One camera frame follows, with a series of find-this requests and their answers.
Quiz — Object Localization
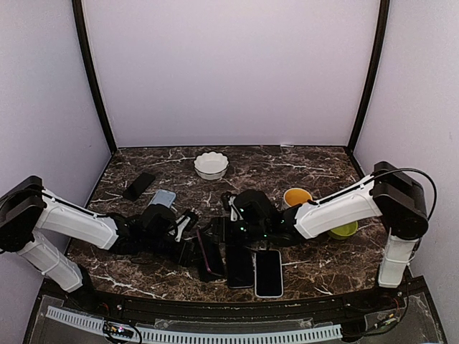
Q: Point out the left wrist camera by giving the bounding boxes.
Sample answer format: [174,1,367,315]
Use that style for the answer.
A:
[174,209,199,242]

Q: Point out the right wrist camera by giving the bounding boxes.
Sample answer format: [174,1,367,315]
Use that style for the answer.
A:
[221,191,239,221]

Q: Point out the lime green bowl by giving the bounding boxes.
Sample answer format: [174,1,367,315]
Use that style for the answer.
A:
[328,221,359,240]

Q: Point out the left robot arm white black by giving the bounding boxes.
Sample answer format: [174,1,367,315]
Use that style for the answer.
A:
[1,176,198,312]

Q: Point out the light blue phone case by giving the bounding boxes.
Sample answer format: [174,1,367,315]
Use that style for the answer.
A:
[148,189,176,209]

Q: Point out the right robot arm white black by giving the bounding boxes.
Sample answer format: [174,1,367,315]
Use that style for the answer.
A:
[205,161,435,311]

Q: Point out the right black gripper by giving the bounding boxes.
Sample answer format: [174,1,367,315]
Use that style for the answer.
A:
[200,216,268,247]

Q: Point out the black front rail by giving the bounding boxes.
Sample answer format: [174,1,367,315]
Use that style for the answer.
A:
[96,290,373,322]

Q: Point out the left black frame post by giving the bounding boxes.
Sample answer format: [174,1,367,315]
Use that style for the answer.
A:
[71,0,118,155]

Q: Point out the light blue smartphone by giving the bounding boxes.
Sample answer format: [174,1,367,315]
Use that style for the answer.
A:
[255,249,283,298]

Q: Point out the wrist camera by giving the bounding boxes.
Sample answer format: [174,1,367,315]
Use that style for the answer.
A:
[221,191,239,221]
[174,209,199,242]

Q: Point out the white patterned mug yellow inside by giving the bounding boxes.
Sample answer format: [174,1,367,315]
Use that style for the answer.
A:
[282,188,313,210]

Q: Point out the small dark phone case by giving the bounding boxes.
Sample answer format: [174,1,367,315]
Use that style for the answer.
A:
[122,172,156,201]

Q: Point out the white slotted cable duct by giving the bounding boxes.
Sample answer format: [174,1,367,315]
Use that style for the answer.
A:
[45,306,343,343]

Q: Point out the white fluted ceramic bowl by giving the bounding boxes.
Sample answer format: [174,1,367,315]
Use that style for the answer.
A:
[194,151,229,181]

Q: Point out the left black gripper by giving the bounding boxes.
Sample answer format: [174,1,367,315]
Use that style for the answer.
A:
[141,234,205,267]

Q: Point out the purple smartphone dark screen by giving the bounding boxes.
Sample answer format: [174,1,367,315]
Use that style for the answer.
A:
[225,245,255,289]

